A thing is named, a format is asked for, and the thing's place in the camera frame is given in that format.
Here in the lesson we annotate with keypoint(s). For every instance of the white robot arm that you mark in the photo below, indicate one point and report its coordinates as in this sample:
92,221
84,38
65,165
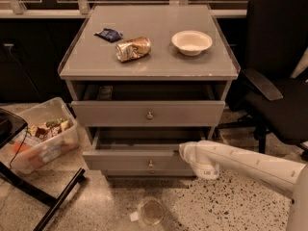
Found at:
287,177

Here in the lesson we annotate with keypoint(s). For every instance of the black office chair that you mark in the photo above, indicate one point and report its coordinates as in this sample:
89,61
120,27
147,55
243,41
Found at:
274,98

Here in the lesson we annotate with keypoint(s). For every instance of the crushed gold chip bag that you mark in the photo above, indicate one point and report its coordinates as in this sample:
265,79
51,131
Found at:
133,49

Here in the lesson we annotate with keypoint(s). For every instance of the grey top drawer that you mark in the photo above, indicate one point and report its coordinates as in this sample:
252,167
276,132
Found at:
149,106

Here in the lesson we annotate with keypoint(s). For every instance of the white paper bowl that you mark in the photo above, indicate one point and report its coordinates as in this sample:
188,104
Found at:
191,43

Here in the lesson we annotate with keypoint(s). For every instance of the black table stand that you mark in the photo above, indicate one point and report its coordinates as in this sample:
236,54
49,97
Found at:
10,126

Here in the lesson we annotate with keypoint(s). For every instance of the grey drawer cabinet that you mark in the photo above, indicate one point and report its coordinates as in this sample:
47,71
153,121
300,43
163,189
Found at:
93,60

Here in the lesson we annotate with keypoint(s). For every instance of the blue snack packet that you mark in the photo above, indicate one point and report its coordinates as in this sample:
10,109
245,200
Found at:
109,35

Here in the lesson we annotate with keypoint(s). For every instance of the dark object in top drawer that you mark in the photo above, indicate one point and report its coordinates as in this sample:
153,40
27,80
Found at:
105,93

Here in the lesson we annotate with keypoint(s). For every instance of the clear plastic storage bin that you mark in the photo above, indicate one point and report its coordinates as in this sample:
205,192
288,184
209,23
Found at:
39,155

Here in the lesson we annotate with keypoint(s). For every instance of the snack items in bin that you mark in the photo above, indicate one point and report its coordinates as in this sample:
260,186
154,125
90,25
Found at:
36,134

